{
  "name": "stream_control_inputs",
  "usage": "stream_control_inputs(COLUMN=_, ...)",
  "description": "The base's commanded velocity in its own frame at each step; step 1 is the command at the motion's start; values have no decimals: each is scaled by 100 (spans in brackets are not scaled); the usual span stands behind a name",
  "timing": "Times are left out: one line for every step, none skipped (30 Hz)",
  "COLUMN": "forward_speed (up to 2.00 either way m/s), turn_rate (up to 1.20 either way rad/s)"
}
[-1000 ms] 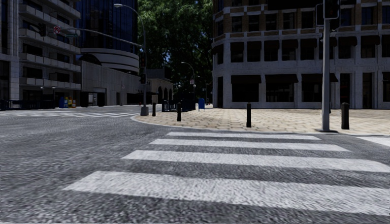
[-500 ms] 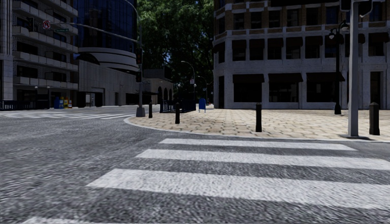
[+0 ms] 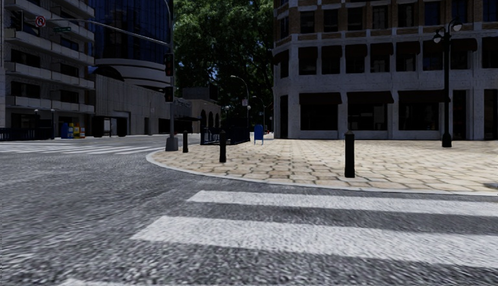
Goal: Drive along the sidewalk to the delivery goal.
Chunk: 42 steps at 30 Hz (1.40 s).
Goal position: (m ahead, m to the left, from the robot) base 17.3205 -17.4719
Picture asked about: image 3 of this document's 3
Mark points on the blue letter box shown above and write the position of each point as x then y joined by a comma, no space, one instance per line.
258,133

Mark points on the dark stairway railing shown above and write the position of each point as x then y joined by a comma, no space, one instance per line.
23,133
233,134

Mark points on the grey street lamp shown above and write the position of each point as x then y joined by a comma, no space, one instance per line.
245,95

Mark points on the tan arched building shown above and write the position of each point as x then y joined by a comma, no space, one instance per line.
204,111

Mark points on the traffic light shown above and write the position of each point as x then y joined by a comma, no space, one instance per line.
171,91

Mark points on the trees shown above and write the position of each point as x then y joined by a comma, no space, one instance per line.
225,33

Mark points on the pale stone and brick building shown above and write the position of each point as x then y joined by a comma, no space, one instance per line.
373,76

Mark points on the glass tower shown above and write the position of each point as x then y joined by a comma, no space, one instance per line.
132,25

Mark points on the orange news box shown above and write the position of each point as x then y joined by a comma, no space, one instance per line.
82,132

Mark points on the yellow news box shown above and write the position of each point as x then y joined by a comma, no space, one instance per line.
76,131

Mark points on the blue booth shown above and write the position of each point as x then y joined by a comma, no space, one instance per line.
64,130

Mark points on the black street lamp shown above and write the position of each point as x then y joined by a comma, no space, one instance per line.
446,91

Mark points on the pale concrete building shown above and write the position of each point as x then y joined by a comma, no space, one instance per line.
42,52

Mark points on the short dark post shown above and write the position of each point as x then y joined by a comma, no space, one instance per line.
222,147
349,153
185,142

